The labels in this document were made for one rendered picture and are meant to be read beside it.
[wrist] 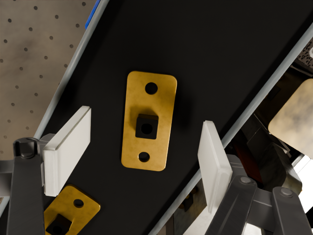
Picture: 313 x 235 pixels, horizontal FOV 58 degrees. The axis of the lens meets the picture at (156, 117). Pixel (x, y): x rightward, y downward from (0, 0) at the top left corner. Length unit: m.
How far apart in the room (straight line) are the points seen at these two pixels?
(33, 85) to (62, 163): 0.61
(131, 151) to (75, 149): 0.07
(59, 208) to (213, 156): 0.17
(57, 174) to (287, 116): 0.25
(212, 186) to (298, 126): 0.20
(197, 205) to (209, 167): 0.19
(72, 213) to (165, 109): 0.13
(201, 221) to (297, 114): 0.16
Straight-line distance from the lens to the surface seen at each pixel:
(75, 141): 0.19
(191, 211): 0.37
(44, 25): 0.73
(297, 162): 0.46
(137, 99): 0.22
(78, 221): 0.29
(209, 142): 0.18
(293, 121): 0.34
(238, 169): 0.17
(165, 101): 0.22
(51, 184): 0.17
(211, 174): 0.17
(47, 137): 0.19
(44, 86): 0.76
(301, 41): 0.23
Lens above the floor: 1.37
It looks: 69 degrees down
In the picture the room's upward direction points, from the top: 173 degrees counter-clockwise
